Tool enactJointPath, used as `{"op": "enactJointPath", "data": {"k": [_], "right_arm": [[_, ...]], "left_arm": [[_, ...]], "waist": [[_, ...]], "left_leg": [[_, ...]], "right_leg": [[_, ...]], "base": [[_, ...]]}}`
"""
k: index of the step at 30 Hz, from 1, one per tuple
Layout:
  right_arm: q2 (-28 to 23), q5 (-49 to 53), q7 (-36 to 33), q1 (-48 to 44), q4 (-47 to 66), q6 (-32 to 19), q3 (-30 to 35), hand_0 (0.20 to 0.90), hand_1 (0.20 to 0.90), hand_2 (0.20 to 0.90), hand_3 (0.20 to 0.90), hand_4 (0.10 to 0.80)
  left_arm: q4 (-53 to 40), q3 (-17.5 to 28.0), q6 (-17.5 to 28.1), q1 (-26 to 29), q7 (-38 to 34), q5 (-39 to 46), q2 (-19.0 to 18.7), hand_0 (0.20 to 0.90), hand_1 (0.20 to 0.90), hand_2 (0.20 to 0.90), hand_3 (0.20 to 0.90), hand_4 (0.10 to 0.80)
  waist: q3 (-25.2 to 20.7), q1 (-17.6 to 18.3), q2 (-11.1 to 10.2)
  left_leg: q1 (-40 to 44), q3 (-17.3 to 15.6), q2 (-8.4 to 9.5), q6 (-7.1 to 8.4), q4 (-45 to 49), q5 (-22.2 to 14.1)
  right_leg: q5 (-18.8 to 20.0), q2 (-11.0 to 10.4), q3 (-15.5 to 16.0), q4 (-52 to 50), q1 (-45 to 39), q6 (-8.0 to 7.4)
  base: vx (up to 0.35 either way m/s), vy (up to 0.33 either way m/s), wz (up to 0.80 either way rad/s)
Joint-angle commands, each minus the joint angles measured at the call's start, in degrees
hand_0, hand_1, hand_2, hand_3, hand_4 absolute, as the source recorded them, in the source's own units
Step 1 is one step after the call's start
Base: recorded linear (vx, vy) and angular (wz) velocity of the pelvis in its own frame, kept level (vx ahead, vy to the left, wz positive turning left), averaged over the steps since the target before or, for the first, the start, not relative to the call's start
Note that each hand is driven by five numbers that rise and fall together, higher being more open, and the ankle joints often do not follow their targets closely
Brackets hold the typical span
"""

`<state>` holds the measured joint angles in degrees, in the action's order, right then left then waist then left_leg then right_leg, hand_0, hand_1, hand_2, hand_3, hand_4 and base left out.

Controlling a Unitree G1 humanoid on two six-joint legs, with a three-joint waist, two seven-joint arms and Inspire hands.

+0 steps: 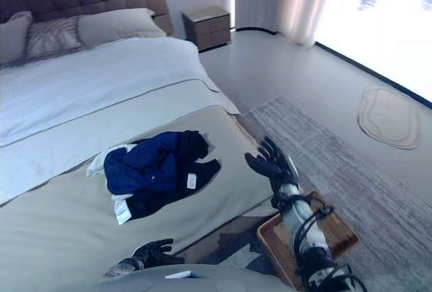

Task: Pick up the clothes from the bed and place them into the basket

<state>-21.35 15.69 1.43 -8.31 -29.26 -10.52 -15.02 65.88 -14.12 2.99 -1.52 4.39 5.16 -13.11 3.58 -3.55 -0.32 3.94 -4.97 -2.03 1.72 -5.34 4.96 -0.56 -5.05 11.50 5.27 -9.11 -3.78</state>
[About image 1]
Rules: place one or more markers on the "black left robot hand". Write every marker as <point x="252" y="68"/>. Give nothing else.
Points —
<point x="153" y="251"/>

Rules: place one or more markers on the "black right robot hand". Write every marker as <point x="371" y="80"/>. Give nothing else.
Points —
<point x="272" y="165"/>

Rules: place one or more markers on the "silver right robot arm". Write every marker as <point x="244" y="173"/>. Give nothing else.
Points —
<point x="312" y="238"/>

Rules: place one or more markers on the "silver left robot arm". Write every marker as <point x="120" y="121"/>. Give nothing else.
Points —
<point x="122" y="267"/>

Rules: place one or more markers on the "beige bed runner blanket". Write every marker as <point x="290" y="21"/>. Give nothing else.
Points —
<point x="67" y="231"/>

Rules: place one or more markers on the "brown woven basket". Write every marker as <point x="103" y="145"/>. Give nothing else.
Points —
<point x="337" y="231"/>

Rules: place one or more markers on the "bed with white duvet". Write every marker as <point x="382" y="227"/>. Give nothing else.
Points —
<point x="84" y="79"/>

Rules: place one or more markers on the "grey robot torso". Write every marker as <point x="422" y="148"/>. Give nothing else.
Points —
<point x="185" y="280"/>

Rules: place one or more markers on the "grey striped rug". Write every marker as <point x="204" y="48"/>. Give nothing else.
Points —
<point x="337" y="157"/>

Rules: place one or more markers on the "black garment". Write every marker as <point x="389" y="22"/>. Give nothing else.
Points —
<point x="199" y="160"/>

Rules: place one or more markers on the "blue garment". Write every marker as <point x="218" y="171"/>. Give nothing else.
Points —
<point x="145" y="167"/>

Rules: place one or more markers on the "white garment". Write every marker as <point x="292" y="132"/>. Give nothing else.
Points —
<point x="101" y="167"/>

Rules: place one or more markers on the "beige oval floor mat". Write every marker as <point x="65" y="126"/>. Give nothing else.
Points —
<point x="388" y="116"/>

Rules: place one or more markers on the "brown nightstand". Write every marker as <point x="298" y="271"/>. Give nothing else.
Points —
<point x="207" y="27"/>

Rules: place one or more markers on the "white sheer curtain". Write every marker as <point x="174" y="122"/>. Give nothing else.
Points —
<point x="280" y="2"/>

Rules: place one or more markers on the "beige pillow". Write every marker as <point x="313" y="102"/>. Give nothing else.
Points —
<point x="114" y="25"/>

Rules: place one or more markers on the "striped pillow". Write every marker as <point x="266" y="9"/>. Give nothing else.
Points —
<point x="50" y="37"/>

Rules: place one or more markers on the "grey-brown pillow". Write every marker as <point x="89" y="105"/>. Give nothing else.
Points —
<point x="11" y="37"/>

